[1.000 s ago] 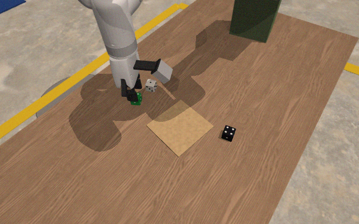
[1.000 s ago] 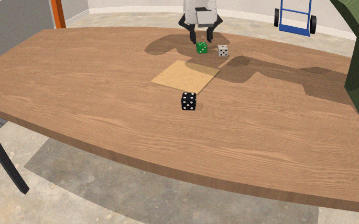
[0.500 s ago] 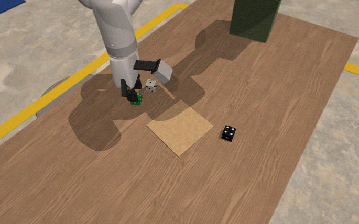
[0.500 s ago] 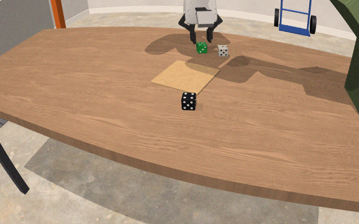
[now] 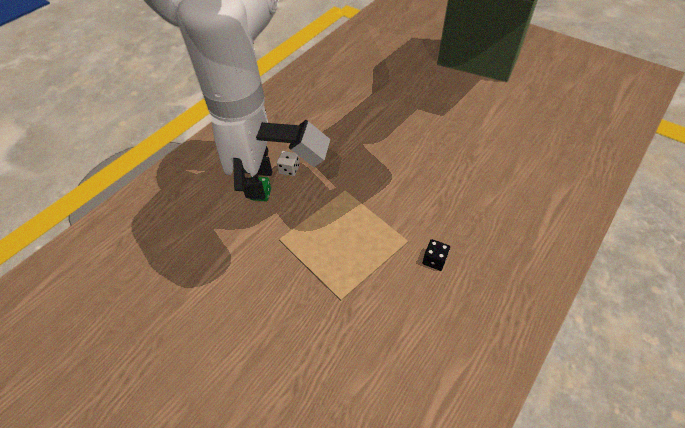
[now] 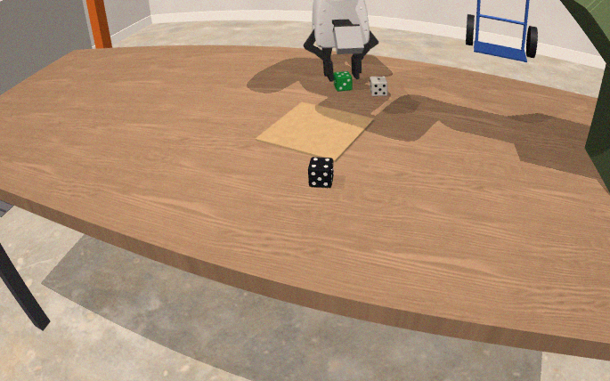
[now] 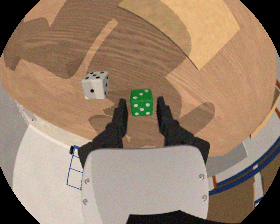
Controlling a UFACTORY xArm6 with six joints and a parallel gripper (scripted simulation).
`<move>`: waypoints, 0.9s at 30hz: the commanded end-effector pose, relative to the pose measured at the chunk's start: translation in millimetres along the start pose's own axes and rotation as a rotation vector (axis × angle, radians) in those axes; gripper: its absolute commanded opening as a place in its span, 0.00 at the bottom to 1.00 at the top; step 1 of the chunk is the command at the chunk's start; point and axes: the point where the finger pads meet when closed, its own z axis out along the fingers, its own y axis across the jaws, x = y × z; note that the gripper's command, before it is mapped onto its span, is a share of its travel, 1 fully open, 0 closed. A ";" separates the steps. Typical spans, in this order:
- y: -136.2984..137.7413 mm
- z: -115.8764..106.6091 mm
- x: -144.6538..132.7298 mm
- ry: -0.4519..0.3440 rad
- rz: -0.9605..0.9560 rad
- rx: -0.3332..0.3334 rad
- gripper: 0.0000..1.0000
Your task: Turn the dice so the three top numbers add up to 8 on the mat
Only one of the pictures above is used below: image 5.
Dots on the green die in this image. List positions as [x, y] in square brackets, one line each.
[266, 186]

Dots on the tan flat square mat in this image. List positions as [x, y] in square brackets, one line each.
[343, 243]

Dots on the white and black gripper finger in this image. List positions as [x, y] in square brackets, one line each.
[252, 187]
[265, 167]

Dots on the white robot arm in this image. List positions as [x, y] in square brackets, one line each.
[219, 36]

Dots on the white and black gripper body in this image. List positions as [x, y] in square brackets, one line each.
[236, 138]

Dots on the black die with white pips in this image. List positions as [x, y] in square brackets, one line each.
[436, 254]

